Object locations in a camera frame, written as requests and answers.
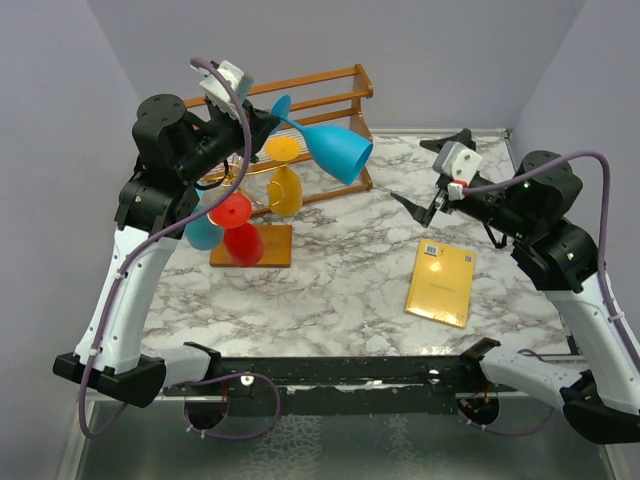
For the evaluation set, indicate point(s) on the blue goblet front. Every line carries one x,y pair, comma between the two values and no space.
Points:
338,151

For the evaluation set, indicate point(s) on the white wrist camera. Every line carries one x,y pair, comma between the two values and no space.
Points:
235,79
459,164

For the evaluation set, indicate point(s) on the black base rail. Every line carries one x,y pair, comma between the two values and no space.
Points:
331,386

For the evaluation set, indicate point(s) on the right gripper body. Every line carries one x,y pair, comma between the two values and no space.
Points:
483,204

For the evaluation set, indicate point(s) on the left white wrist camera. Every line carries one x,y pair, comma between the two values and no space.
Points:
235,79

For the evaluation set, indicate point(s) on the yellow padded envelope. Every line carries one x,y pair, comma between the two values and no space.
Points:
441,283

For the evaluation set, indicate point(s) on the yellow goblet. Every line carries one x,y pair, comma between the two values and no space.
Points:
284,187

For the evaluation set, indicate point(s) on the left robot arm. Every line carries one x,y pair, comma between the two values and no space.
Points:
176,149

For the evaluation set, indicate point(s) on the gold wire wine glass rack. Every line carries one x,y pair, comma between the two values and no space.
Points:
276,239

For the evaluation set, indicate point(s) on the blue goblet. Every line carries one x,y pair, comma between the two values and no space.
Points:
338,151
202,234

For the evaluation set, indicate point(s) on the red goblet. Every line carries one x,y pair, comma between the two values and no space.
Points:
242,241

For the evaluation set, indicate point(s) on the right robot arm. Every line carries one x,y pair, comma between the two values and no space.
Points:
566,264

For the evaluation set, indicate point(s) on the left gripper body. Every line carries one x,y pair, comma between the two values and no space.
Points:
226,133

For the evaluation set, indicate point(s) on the wooden two-tier shelf rack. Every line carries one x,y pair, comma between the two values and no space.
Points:
342,109

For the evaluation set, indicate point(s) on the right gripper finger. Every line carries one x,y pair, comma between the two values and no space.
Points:
422,215
464,136

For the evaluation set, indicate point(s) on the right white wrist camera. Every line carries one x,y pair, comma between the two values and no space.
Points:
459,164

